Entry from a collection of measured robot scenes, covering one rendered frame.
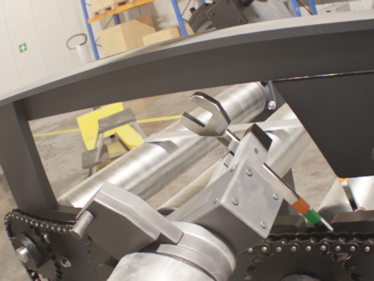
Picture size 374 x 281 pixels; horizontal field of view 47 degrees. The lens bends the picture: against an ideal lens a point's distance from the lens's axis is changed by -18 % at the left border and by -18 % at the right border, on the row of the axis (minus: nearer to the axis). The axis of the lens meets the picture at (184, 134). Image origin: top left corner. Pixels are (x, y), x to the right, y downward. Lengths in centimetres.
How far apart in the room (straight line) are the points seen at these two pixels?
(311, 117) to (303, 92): 3
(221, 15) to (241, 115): 83
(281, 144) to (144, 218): 68
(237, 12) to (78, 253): 53
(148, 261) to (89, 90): 41
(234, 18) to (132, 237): 32
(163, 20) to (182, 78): 1155
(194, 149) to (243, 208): 88
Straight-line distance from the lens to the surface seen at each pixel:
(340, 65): 49
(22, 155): 88
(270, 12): 64
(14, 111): 85
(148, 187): 111
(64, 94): 75
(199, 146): 125
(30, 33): 1253
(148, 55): 50
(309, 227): 59
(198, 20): 67
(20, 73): 1213
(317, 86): 50
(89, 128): 539
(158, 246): 36
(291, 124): 98
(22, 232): 95
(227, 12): 59
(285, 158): 100
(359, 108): 49
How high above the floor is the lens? 121
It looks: 15 degrees down
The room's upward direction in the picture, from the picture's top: 17 degrees counter-clockwise
